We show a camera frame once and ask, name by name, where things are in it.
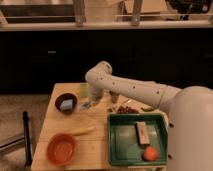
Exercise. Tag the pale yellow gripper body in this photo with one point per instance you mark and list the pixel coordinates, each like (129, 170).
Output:
(94, 97)

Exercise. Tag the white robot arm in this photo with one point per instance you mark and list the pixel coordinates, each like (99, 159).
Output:
(189, 110)

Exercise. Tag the dark brown bowl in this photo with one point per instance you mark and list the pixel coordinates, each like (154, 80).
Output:
(63, 97)

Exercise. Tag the red bowl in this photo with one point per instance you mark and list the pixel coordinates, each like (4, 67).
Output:
(61, 149)

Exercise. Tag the green translucent cup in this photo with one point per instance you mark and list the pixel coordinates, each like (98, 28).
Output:
(83, 90)

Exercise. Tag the metal cup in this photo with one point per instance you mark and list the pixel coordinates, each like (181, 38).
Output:
(114, 97)

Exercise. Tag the blue sponge block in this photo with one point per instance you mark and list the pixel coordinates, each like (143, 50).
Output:
(66, 105)

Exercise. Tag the pile of brown nuts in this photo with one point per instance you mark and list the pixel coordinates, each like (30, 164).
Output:
(126, 110)

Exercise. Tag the yellow banana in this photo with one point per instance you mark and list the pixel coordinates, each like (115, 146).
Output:
(82, 131)

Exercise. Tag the wooden table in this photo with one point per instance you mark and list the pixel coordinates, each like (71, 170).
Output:
(92, 152)

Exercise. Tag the brown wooden block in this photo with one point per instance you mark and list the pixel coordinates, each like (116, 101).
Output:
(143, 133)

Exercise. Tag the green pepper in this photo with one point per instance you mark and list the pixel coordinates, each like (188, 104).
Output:
(148, 109)

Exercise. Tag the green plastic tray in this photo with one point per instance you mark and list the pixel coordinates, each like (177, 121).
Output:
(124, 148)

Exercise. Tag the black pole stand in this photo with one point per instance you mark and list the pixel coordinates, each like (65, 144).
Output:
(27, 140)

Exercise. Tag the orange round fruit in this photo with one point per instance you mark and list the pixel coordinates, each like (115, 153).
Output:
(150, 154)

